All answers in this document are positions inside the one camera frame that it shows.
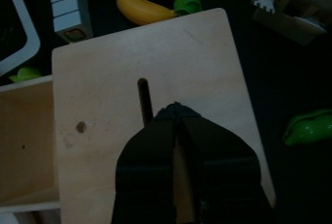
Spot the yellow toy banana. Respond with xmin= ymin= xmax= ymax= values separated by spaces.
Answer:
xmin=114 ymin=0 xmax=180 ymax=26

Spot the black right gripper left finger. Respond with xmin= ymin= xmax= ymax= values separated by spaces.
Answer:
xmin=110 ymin=102 xmax=181 ymax=224

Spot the grey white striped toy block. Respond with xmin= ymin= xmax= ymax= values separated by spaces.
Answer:
xmin=49 ymin=0 xmax=96 ymax=44

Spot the green toy pepper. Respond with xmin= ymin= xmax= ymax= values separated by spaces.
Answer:
xmin=282 ymin=108 xmax=332 ymax=147

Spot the black and white tray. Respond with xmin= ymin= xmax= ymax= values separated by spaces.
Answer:
xmin=0 ymin=0 xmax=42 ymax=78

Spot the light wooden board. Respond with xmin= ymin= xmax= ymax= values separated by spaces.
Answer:
xmin=51 ymin=7 xmax=278 ymax=224

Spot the light wooden cabinet box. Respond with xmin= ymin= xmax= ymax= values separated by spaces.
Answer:
xmin=0 ymin=74 xmax=63 ymax=224

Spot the white toy machine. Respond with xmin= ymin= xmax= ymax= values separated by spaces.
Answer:
xmin=251 ymin=0 xmax=332 ymax=47

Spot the small light green toy vegetable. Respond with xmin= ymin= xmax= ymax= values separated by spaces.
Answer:
xmin=9 ymin=66 xmax=43 ymax=84

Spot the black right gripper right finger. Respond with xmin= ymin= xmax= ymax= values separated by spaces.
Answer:
xmin=176 ymin=102 xmax=276 ymax=224

